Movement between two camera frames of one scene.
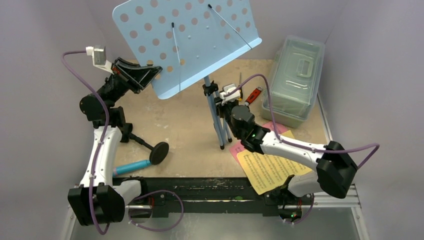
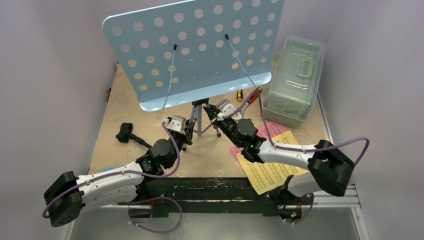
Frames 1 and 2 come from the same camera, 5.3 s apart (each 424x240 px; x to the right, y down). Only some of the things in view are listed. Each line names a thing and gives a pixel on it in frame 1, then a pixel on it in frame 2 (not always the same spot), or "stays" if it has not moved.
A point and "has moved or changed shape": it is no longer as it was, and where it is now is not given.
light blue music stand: [188, 39] has moved or changed shape
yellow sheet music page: [268, 172] stays
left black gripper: [139, 76] to [186, 137]
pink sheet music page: [272, 126] stays
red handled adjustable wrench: [253, 96] stays
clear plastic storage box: [295, 80] stays
